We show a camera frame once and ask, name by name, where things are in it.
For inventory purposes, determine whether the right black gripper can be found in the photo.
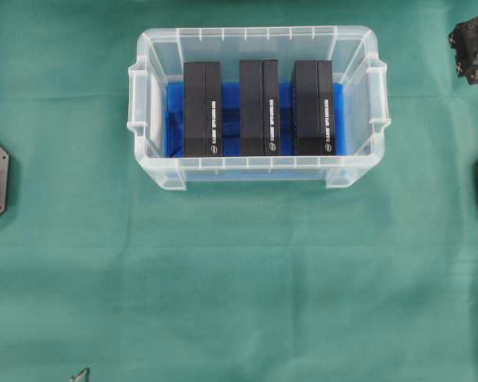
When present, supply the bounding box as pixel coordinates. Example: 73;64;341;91
449;16;478;84

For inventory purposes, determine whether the black camera box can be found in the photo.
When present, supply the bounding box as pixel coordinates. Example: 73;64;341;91
292;60;337;156
240;60;281;156
183;61;223;158

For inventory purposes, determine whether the clear plastic storage case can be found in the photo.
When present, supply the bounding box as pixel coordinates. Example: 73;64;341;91
127;25;391;191

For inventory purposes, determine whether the blue liner sheet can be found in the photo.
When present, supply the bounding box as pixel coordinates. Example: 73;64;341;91
165;82;347;158

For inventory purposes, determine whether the green table cloth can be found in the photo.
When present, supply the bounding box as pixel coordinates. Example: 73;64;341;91
0;1;478;381

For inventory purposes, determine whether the small metal bracket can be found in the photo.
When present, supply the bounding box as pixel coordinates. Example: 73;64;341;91
69;367;91;382

